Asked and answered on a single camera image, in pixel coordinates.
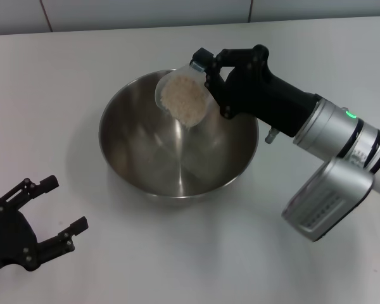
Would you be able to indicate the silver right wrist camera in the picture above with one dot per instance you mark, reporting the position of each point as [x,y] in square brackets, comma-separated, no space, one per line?
[329,196]

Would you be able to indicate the stainless steel mixing bowl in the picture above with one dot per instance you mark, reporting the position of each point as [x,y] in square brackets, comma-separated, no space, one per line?
[145,152]

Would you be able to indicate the white uncooked rice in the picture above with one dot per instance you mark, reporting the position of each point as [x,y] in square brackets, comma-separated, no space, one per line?
[183,98]

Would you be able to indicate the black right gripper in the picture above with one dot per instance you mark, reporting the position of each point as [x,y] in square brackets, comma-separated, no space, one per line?
[259,92]

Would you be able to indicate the clear plastic measuring cup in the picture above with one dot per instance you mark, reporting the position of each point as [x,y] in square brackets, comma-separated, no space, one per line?
[164,85]

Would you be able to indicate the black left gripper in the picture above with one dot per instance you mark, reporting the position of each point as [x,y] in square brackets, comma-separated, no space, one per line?
[9,237]

